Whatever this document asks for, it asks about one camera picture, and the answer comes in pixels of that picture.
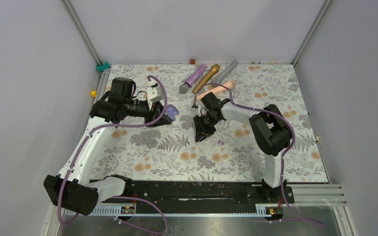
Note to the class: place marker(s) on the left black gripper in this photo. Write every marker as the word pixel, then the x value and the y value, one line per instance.
pixel 156 111

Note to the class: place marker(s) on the grey microphone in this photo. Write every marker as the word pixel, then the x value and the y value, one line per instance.
pixel 219 78

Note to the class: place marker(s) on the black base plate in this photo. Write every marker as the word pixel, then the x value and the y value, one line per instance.
pixel 191 197

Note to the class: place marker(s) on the floral patterned table mat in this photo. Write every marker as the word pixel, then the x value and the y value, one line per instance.
pixel 215 139

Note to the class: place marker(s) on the blue-grey earbud case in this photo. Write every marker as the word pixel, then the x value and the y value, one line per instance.
pixel 172 111

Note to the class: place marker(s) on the purple glitter microphone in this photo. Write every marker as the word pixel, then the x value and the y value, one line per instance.
pixel 188 83

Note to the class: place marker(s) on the gold microphone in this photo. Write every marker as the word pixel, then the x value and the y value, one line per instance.
pixel 212 71

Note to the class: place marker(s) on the pink microphone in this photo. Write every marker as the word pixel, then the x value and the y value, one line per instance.
pixel 229 85

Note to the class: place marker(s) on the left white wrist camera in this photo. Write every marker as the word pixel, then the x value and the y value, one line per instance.
pixel 154 93

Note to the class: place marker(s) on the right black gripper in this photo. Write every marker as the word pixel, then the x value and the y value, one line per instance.
pixel 202 131

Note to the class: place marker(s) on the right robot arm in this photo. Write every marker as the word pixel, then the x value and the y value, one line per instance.
pixel 273 134

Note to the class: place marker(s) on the teal corner clamp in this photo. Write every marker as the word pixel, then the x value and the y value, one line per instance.
pixel 102 67

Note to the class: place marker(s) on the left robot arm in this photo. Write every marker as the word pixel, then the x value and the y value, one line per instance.
pixel 71 187

